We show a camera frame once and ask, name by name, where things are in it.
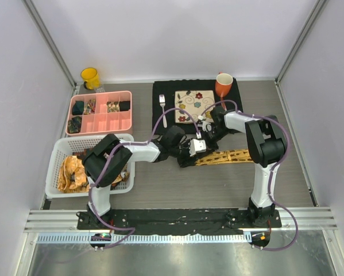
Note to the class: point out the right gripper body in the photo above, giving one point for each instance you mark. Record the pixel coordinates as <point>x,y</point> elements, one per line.
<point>212,137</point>

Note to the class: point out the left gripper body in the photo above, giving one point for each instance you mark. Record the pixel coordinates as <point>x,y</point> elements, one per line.
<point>184,158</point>

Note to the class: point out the yellow beetle print tie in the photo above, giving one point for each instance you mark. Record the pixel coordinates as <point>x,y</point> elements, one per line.
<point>225,157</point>

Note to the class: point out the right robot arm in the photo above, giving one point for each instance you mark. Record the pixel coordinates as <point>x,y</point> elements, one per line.
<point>267,144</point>

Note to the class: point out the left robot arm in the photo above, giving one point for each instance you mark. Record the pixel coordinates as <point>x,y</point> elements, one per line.
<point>107,159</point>

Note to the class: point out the floral square ceramic plate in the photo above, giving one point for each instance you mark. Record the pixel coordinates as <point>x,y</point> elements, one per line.
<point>194,102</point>

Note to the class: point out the orange mug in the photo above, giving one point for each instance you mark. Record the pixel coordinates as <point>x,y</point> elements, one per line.
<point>223,84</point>

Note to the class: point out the brown white patterned tie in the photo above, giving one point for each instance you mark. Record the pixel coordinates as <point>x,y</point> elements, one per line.
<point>122,177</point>

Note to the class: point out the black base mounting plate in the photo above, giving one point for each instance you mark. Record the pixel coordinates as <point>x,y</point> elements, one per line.
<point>182,222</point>

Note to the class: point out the silver fork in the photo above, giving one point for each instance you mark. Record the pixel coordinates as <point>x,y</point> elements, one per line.
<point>162,105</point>

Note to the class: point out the black rolled tie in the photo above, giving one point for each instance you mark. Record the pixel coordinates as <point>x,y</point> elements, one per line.
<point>124,106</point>

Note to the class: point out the beige patterned rolled tie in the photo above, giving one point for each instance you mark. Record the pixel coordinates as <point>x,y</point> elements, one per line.
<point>113,106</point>

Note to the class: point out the pink compartment organizer tray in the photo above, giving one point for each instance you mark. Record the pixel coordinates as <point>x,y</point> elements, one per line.
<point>102,122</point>

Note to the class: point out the clear plastic cup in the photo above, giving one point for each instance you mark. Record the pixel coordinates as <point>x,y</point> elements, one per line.
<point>99,88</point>

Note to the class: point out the colourful rolled tie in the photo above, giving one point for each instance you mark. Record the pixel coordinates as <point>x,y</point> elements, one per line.
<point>90,106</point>

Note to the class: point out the orange patterned tie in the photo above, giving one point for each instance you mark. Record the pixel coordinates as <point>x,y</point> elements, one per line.
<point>72,177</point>

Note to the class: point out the dark patterned rolled tie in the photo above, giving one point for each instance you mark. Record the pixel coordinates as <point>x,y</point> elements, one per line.
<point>74,125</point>

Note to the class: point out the dark green rolled tie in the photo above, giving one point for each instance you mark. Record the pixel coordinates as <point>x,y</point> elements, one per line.
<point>78,108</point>

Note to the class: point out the white perforated plastic basket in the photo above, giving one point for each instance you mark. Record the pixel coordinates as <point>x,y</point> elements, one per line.
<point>65,147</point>

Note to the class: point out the yellow mug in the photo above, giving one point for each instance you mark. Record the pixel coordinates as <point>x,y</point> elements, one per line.
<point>91,78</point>

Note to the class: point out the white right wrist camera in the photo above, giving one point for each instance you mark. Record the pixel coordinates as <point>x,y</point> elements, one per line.
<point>203,124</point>

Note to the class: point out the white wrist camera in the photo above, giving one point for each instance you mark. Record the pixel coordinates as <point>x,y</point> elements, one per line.
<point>203,124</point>
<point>197,146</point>

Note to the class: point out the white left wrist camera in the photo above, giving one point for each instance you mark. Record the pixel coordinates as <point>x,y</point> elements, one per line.
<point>197,146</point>

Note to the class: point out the knife with patterned handle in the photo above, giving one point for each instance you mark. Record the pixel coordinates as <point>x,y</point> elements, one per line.
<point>223,103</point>

